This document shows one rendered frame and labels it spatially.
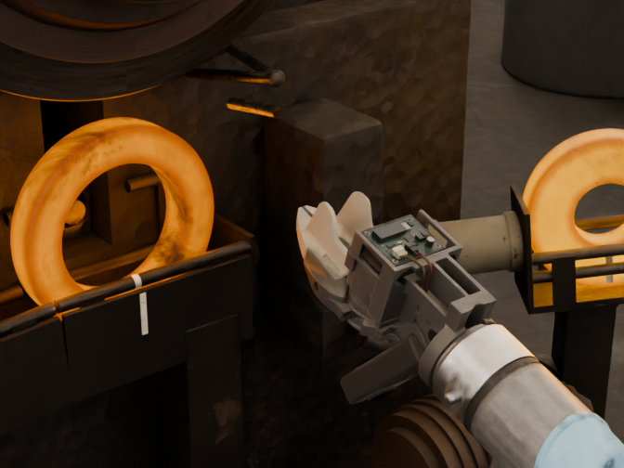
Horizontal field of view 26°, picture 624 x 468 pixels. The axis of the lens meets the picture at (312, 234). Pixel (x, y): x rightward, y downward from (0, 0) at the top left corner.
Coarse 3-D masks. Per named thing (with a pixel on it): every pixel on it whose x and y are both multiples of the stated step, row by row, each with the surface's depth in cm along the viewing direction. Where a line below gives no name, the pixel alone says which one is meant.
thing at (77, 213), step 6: (78, 198) 123; (84, 198) 124; (72, 204) 122; (78, 204) 123; (84, 204) 123; (72, 210) 122; (78, 210) 123; (84, 210) 123; (72, 216) 123; (78, 216) 123; (66, 222) 122; (72, 222) 123; (78, 222) 123
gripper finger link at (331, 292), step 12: (312, 264) 112; (312, 276) 111; (324, 276) 110; (312, 288) 111; (324, 288) 109; (336, 288) 109; (348, 288) 110; (324, 300) 110; (336, 300) 109; (336, 312) 109; (348, 312) 109
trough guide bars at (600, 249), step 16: (576, 224) 135; (592, 224) 135; (608, 224) 135; (544, 256) 129; (560, 256) 129; (576, 256) 129; (592, 256) 129; (608, 256) 130; (544, 272) 130; (560, 272) 130; (576, 272) 130; (592, 272) 130; (608, 272) 130; (560, 288) 130; (560, 304) 131; (576, 304) 131
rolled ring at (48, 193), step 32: (96, 128) 112; (128, 128) 112; (160, 128) 114; (64, 160) 109; (96, 160) 111; (128, 160) 113; (160, 160) 115; (192, 160) 117; (32, 192) 110; (64, 192) 110; (192, 192) 119; (32, 224) 109; (64, 224) 111; (192, 224) 120; (32, 256) 110; (160, 256) 121; (32, 288) 112; (64, 288) 113
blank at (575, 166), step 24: (576, 144) 128; (600, 144) 127; (552, 168) 127; (576, 168) 127; (600, 168) 128; (528, 192) 130; (552, 192) 128; (576, 192) 129; (552, 216) 129; (552, 240) 131; (576, 240) 131; (600, 240) 132; (576, 264) 132
